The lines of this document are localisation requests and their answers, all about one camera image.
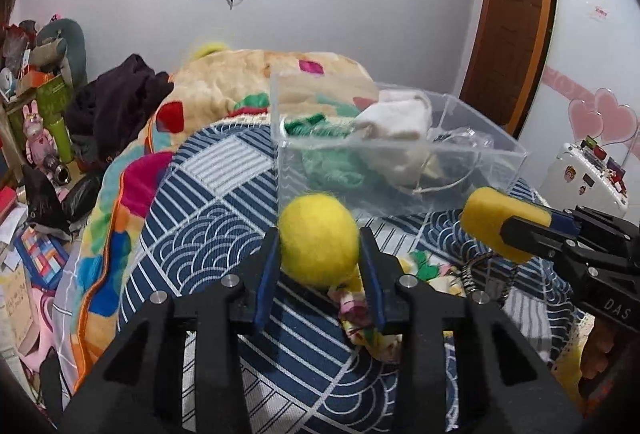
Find grey plush toy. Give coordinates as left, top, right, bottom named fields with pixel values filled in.
left=30, top=18, right=88, bottom=88

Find brown wooden door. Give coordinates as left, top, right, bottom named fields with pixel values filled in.
left=459, top=0, right=560, bottom=137

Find yellow sponge block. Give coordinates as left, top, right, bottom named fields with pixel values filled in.
left=459, top=187, right=554, bottom=265

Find dark purple clothing pile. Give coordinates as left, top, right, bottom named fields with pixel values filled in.
left=64, top=53, right=175, bottom=162

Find yellow soft object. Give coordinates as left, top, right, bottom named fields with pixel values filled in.
left=552, top=339, right=586, bottom=402

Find white cloth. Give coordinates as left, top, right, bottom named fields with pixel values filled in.
left=352, top=89, right=441, bottom=187

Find pink rabbit toy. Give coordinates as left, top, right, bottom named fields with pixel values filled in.
left=22, top=100, right=53, bottom=167

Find green knitted cloth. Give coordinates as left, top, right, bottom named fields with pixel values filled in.
left=282, top=111, right=368, bottom=190

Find clear plastic piece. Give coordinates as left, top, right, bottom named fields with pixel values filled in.
left=400, top=127, right=493, bottom=195

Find yellow felt ball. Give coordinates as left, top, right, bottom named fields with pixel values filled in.
left=277, top=194, right=361, bottom=289

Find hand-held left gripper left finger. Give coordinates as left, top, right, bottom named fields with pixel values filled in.
left=60, top=227, right=282, bottom=434

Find blue white patterned blanket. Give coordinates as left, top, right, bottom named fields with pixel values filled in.
left=115, top=121, right=591, bottom=434

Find green cardboard box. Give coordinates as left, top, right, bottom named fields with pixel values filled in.
left=35, top=73, right=75, bottom=120

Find floral fabric piece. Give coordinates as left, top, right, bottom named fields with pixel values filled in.
left=327, top=251, right=458, bottom=362

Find colourful checked box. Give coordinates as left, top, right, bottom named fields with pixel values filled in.
left=14, top=230, right=71, bottom=290

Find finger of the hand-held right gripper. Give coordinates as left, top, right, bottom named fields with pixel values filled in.
left=549, top=205, right=640, bottom=241
left=500, top=215, right=582, bottom=265

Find metal watch band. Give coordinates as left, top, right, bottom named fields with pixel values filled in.
left=459, top=263, right=476, bottom=299

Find person's right hand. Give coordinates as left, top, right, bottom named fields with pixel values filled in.
left=580, top=321, right=622, bottom=410

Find colourful patchwork fleece blanket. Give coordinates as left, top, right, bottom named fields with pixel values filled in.
left=52, top=48, right=381, bottom=395

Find pink heart wall stickers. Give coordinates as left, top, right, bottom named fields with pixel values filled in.
left=542, top=64, right=640, bottom=147

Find clear acrylic box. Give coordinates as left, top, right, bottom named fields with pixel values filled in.
left=269, top=68, right=529, bottom=221

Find green bottle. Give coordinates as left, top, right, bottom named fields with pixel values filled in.
left=47, top=115, right=76, bottom=164

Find white stickered suitcase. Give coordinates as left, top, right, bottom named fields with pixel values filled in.
left=539, top=141, right=631, bottom=215

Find black bag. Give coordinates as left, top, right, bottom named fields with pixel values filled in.
left=21, top=163, right=73, bottom=237

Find yellow green fuzzy ball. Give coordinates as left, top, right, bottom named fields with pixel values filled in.
left=192, top=41, right=228, bottom=61

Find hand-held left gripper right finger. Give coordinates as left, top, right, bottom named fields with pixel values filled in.
left=357, top=227, right=587, bottom=434

